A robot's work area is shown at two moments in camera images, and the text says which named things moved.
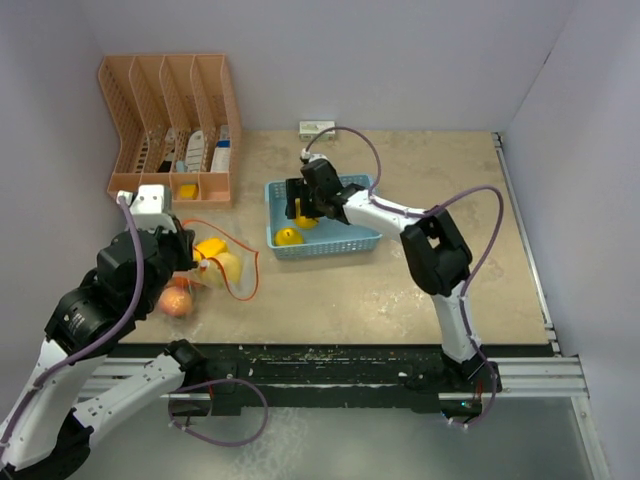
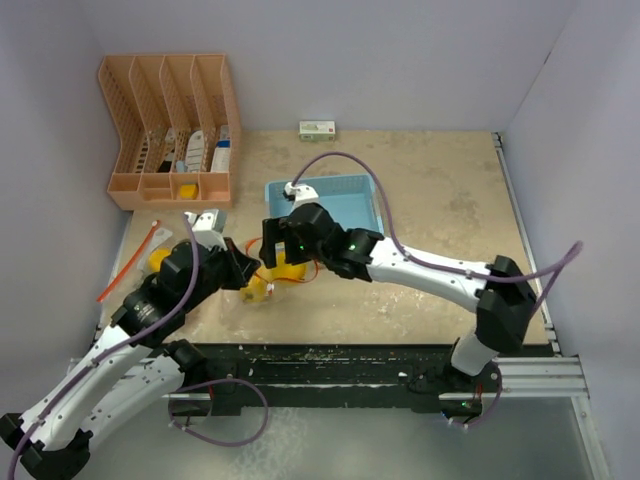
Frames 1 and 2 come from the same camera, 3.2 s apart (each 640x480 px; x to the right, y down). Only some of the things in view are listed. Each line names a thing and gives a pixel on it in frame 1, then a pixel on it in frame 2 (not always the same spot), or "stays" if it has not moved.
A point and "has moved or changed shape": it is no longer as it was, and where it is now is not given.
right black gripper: x=298 y=188 to x=274 y=230
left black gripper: x=183 y=239 to x=241 y=267
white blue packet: x=221 y=158 stays
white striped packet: x=195 y=152 stays
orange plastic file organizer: x=178 y=125 stays
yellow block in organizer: x=189 y=191 stays
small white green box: x=310 y=130 stays
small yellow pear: x=288 y=236 has moved or changed shape
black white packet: x=170 y=140 stays
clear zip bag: x=222 y=262 has moved or changed shape
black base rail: x=333 y=376 stays
